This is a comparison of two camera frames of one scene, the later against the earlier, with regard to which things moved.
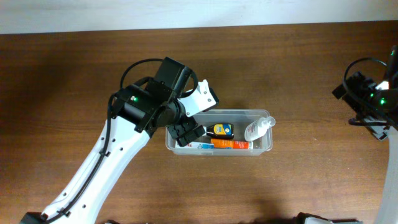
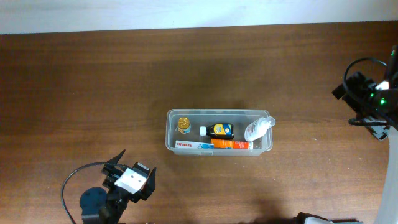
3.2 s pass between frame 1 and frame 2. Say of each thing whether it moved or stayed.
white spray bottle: stayed
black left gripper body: moved
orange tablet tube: stayed
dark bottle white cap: stayed
